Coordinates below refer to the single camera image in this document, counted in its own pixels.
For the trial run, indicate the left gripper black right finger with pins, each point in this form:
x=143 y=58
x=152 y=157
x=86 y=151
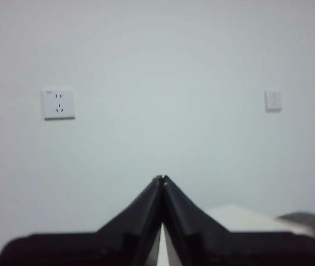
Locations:
x=229 y=249

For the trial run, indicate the cream Toshiba toaster oven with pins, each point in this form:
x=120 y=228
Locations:
x=246 y=219

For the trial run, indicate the white wall socket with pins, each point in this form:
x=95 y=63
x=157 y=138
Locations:
x=59 y=104
x=273 y=100

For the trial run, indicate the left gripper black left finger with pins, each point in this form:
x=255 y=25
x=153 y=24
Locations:
x=104 y=246

